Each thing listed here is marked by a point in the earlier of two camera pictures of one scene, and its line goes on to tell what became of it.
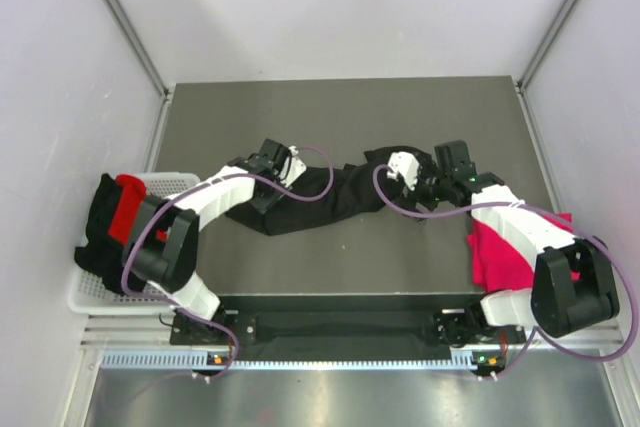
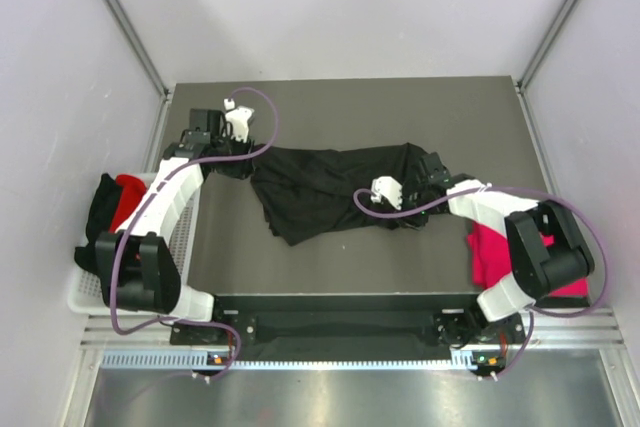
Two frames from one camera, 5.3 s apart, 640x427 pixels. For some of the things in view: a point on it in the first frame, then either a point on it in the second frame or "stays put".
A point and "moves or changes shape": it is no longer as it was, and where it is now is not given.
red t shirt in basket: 132,190 stays put
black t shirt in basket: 103,254 stays put
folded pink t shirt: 496,267 stays put
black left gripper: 262,205 to 242,169
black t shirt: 352,194 moves or changes shape
